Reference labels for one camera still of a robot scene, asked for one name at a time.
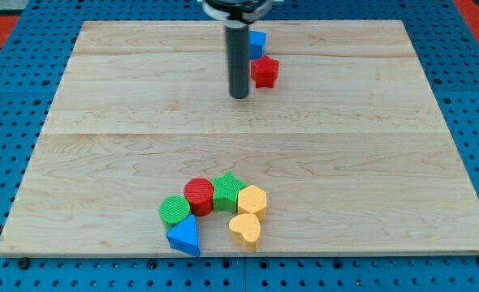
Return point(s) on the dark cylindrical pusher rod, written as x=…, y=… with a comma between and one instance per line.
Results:
x=237, y=45

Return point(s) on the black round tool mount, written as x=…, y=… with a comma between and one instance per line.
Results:
x=242, y=11

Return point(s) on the red star block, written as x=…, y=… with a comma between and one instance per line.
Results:
x=264, y=71

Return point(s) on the green star block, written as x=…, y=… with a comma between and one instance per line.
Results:
x=226, y=190

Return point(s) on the blue cube block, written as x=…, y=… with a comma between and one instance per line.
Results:
x=257, y=41

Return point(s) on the light wooden board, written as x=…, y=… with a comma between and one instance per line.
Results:
x=350, y=144

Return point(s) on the red cylinder block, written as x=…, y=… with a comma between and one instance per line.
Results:
x=199, y=193

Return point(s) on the yellow hexagon block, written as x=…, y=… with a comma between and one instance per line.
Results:
x=253, y=200

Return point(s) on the green cylinder block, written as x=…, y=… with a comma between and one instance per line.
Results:
x=173, y=210

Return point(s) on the yellow heart block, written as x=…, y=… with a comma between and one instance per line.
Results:
x=245, y=230

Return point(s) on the blue triangle block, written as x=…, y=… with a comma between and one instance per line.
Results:
x=184, y=236

